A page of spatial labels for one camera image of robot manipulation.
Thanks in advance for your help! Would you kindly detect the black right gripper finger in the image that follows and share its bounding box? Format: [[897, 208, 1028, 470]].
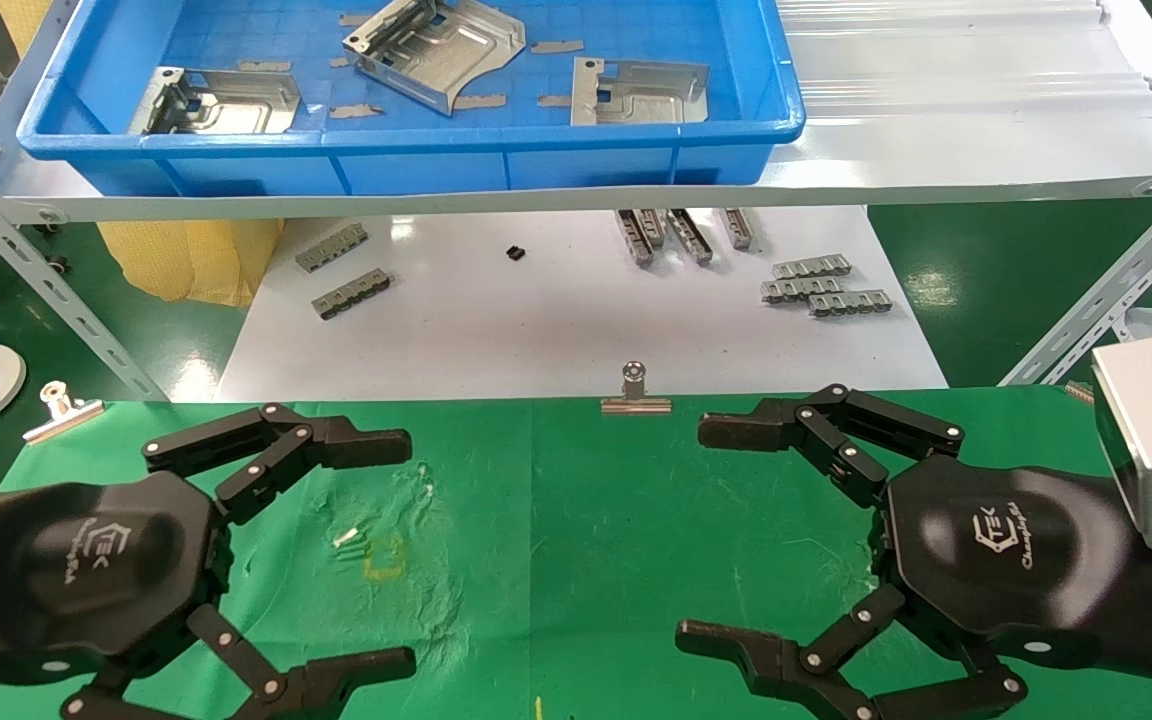
[[698, 384, 965, 506], [676, 585, 1029, 720]]

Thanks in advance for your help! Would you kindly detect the white shelf panel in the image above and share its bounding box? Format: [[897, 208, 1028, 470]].
[[0, 0, 1152, 223]]

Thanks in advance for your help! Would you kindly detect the yellow bag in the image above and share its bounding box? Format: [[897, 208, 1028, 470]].
[[0, 0, 285, 308]]

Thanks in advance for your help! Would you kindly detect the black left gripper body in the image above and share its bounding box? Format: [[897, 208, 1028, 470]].
[[0, 472, 234, 691]]

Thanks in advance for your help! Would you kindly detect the silver binder clip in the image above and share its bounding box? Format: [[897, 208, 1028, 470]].
[[22, 380, 105, 445], [600, 361, 673, 416]]

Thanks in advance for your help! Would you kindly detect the stamped sheet metal part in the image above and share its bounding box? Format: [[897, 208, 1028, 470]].
[[571, 56, 712, 127], [128, 67, 302, 135], [341, 0, 527, 117]]

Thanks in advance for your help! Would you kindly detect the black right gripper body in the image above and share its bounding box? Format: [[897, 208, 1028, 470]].
[[876, 455, 1137, 666]]

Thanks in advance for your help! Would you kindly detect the blue plastic bin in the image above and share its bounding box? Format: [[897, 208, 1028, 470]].
[[16, 0, 807, 197]]

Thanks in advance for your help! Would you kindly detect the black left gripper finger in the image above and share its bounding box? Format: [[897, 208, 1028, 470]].
[[61, 605, 417, 720], [143, 403, 413, 526]]

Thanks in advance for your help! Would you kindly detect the perforated steel angle leg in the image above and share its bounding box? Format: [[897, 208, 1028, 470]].
[[998, 170, 1152, 387], [0, 150, 169, 403]]

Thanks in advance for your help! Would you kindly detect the white floor board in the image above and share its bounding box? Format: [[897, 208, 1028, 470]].
[[216, 205, 949, 403]]

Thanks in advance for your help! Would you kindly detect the green table cloth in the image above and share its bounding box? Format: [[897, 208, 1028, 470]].
[[0, 388, 1152, 720]]

